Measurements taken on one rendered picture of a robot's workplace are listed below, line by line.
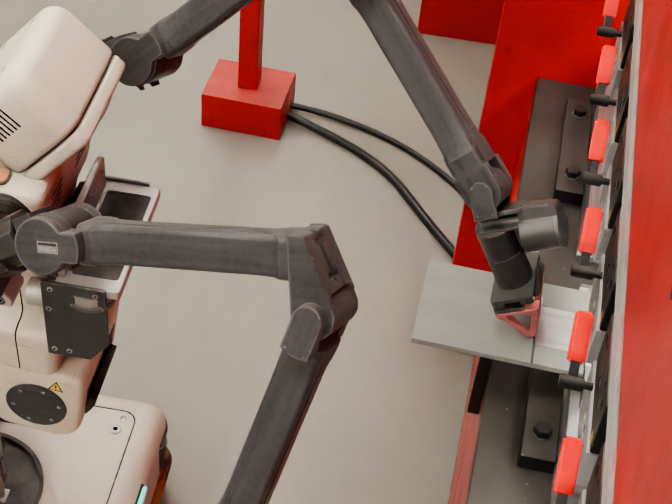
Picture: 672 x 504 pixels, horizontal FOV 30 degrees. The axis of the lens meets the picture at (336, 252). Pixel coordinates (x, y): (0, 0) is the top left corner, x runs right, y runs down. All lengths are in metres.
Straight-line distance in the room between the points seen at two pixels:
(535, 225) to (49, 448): 1.27
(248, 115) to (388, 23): 2.04
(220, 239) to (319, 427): 1.57
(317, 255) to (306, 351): 0.11
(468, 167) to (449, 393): 1.44
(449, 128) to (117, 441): 1.18
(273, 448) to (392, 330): 1.72
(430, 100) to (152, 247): 0.47
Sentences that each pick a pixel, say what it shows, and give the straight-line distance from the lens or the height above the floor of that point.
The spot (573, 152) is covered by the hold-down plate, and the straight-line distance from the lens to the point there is 2.46.
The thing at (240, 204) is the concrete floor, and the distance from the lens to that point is 3.60.
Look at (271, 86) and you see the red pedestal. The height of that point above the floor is 0.12.
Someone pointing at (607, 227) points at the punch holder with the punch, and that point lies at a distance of 1.76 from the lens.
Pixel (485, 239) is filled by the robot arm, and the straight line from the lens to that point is 1.80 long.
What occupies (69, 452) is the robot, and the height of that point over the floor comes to 0.28.
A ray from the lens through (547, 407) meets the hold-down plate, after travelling 1.97.
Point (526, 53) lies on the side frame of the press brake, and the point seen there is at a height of 0.93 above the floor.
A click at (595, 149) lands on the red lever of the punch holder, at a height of 1.29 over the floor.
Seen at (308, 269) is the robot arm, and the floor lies 1.36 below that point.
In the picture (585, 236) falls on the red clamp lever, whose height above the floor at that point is 1.29.
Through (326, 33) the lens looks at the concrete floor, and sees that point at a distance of 4.33.
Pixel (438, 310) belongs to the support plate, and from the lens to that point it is 1.94.
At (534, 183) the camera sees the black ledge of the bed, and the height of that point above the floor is 0.88.
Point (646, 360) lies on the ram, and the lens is 1.21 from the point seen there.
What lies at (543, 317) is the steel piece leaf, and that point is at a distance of 1.97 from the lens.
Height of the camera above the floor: 2.38
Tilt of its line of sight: 43 degrees down
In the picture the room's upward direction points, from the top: 6 degrees clockwise
